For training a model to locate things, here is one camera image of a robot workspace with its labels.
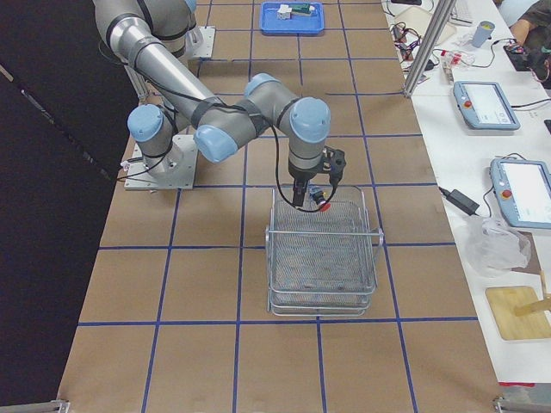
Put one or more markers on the teach pendant tablet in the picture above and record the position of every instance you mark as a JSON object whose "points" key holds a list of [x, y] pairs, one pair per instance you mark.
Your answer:
{"points": [[522, 189], [484, 106]]}

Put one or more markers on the blue plastic tray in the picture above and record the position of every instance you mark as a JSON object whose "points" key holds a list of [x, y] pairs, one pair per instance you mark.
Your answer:
{"points": [[297, 24]]}

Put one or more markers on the near teach pendant tablet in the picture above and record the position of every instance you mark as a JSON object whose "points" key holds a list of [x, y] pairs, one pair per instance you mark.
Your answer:
{"points": [[522, 189]]}

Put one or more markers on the clear plastic bag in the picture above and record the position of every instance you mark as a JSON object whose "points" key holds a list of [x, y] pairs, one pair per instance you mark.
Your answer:
{"points": [[491, 243]]}

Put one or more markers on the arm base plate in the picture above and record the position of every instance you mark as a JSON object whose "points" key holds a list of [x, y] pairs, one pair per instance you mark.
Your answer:
{"points": [[199, 42], [177, 170]]}

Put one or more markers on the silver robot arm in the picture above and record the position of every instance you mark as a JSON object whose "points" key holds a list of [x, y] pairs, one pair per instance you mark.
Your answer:
{"points": [[150, 37], [170, 21]]}

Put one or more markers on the far teach pendant tablet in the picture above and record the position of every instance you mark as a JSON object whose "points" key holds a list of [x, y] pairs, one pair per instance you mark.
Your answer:
{"points": [[484, 106]]}

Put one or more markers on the white keyboard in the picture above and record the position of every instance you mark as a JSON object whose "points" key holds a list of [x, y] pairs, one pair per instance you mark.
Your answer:
{"points": [[460, 14]]}

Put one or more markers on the black power adapter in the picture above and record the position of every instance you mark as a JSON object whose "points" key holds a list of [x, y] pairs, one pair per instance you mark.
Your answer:
{"points": [[460, 200]]}

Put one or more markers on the wooden cutting board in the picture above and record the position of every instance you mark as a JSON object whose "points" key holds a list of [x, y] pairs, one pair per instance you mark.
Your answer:
{"points": [[519, 313]]}

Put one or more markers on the aluminium extrusion post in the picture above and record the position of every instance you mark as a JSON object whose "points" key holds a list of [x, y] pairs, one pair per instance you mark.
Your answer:
{"points": [[435, 27]]}

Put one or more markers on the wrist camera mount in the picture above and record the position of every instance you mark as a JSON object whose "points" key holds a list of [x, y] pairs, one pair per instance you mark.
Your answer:
{"points": [[333, 164]]}

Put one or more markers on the red emergency stop button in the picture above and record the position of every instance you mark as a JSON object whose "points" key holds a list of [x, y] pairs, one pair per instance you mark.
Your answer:
{"points": [[318, 196]]}

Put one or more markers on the blue grey cup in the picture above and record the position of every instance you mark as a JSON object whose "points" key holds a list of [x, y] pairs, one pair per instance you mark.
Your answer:
{"points": [[482, 33]]}

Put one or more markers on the white circuit breaker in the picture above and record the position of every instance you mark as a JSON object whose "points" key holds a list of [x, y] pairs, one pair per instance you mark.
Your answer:
{"points": [[284, 12]]}

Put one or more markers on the seated person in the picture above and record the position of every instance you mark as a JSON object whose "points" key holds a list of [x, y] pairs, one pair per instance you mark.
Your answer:
{"points": [[532, 32]]}

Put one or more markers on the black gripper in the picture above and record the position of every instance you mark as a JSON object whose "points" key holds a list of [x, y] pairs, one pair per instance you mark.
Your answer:
{"points": [[300, 176]]}

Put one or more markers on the aluminium frame corner bracket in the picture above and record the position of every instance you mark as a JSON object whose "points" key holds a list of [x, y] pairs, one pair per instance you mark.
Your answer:
{"points": [[54, 406]]}

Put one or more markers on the green terminal block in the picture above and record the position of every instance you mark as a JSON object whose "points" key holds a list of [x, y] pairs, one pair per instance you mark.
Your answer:
{"points": [[305, 9]]}

